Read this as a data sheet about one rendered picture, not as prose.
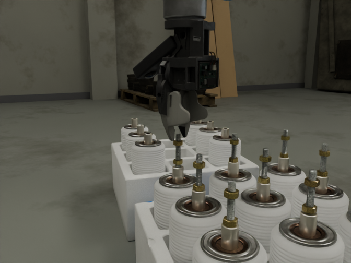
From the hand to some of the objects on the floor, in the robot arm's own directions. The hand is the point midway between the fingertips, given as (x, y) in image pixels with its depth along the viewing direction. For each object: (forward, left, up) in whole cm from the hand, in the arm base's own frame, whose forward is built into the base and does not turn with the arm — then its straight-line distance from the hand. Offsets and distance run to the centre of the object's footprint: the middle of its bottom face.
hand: (175, 131), depth 63 cm
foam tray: (-18, -39, -35) cm, 56 cm away
